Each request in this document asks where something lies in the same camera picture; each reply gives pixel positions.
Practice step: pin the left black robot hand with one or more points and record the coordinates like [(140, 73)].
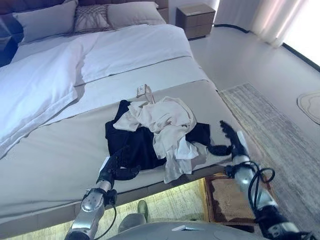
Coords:
[(119, 167)]

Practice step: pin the brown wooden nightstand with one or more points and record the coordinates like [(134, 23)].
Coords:
[(195, 21)]

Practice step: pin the clothes hanger with tag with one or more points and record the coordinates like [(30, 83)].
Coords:
[(146, 93)]

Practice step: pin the grey robot foot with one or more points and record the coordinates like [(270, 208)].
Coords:
[(143, 209)]

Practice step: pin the woven brown basket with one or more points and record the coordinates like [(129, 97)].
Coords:
[(230, 200)]

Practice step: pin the large bed with grey cover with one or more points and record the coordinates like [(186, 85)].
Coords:
[(100, 100)]

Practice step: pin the large grey pillow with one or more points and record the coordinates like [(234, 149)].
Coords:
[(45, 22)]

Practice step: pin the black garment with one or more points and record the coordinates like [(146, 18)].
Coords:
[(132, 147)]

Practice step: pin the grey striped rug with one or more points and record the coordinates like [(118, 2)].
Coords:
[(277, 140)]

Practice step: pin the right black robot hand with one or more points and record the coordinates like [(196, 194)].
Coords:
[(233, 140)]

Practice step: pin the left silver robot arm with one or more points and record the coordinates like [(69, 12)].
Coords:
[(90, 207)]

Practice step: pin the round beige floor mat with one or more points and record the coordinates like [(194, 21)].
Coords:
[(310, 105)]

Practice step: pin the grey robot torso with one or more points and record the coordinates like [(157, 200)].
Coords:
[(200, 231)]

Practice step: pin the white duvet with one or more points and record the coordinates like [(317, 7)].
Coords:
[(50, 75)]

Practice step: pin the cream white garment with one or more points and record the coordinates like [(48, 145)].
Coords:
[(165, 130)]

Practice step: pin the small grey pillow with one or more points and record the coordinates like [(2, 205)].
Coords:
[(135, 15)]

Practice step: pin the patterned decorative cushion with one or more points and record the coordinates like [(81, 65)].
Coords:
[(91, 18)]

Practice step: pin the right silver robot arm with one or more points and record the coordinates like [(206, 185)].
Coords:
[(265, 200)]

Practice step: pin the white sheer curtain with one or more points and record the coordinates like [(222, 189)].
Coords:
[(267, 20)]

